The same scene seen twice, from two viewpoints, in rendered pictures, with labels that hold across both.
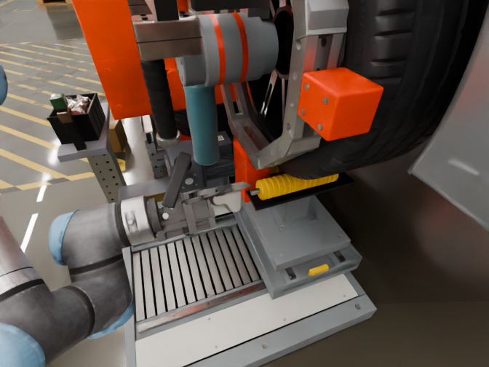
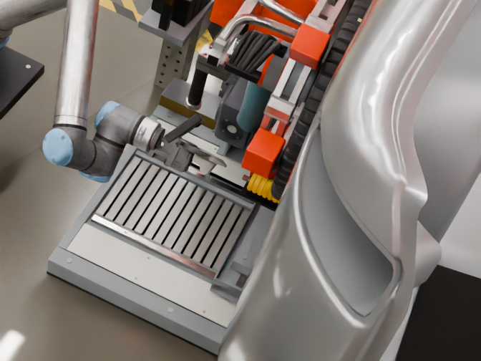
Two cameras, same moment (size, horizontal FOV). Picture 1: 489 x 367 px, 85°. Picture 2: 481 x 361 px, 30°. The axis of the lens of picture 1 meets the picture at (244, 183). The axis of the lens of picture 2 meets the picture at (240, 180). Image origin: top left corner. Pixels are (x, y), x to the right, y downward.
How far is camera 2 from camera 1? 1.95 m
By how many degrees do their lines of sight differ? 21
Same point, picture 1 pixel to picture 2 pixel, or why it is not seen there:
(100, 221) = (127, 120)
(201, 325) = (139, 256)
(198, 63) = not seen: hidden behind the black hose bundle
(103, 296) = (101, 159)
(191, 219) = (172, 157)
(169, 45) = (210, 69)
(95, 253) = (114, 135)
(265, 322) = (187, 299)
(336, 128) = (245, 163)
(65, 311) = (86, 150)
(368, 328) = not seen: outside the picture
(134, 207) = (149, 126)
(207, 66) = not seen: hidden behind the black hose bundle
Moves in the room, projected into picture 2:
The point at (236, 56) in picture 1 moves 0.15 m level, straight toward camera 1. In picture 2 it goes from (272, 81) to (235, 106)
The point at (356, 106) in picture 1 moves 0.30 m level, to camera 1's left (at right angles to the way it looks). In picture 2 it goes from (257, 160) to (172, 87)
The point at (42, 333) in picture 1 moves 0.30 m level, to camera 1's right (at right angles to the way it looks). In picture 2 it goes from (75, 152) to (154, 225)
